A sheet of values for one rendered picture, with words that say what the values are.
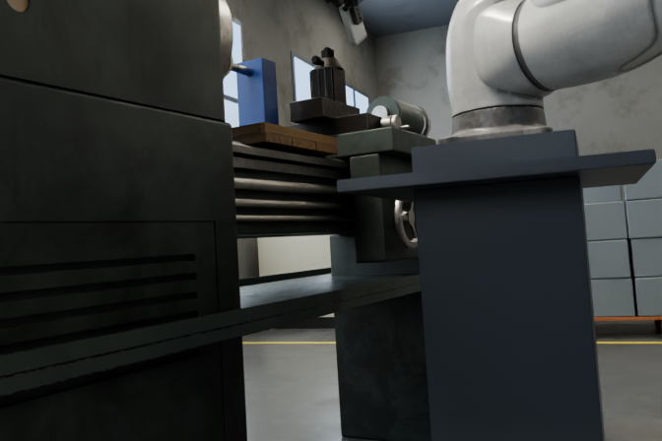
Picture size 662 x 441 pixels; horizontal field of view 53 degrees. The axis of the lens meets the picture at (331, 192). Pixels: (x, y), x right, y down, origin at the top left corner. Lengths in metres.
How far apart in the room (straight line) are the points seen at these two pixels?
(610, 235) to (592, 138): 4.66
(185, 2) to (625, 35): 0.64
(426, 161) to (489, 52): 0.20
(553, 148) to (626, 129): 7.77
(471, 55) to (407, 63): 8.18
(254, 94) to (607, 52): 0.88
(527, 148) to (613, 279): 3.20
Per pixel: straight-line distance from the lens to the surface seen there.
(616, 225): 4.19
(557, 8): 1.04
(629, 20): 0.99
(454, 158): 1.05
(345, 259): 2.24
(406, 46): 9.36
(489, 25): 1.11
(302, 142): 1.45
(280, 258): 5.25
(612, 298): 4.21
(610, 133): 8.78
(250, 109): 1.62
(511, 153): 1.04
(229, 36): 1.33
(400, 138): 1.63
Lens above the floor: 0.66
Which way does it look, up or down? 4 degrees up
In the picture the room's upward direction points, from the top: 3 degrees counter-clockwise
